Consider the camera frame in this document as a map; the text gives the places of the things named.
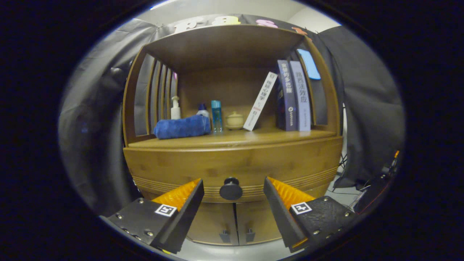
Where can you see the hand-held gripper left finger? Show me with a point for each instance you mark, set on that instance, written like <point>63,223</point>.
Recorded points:
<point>183,221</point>

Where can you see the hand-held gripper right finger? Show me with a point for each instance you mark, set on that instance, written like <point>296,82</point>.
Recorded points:
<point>281,214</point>

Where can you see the wooden drawer with black knob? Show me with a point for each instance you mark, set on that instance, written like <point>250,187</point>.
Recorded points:
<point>253,159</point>

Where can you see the wooden cabinet door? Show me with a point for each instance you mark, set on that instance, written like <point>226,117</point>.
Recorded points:
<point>259,221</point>
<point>214,223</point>

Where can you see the wooden countertop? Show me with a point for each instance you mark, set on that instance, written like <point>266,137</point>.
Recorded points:
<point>253,137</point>

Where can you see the wooden cabinet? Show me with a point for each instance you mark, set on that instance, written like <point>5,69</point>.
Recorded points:
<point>224,47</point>

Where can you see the black tripod stand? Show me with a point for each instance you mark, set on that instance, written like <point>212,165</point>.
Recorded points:
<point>343,163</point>

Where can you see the rolled blue towel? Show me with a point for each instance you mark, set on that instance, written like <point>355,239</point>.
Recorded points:
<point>181,127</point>

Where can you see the black device with orange tip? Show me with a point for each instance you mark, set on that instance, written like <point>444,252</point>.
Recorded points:
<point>375,194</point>

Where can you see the beige lidded ceramic cup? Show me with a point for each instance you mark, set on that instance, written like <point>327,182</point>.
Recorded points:
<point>234,121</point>

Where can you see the clear blue bottle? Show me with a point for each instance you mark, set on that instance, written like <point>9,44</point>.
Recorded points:
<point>216,116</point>

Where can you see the white bottle with blue cap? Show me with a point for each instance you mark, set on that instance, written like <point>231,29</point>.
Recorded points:
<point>203,112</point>

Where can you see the white pump bottle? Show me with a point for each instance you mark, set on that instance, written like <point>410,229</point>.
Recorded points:
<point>175,110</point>

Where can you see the white book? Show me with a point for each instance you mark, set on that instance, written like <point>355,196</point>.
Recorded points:
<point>261,99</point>

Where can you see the dark blue book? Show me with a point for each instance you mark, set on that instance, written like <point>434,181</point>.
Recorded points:
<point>286,98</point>

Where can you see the light purple book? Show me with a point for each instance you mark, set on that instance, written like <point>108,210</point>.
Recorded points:
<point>301,98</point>

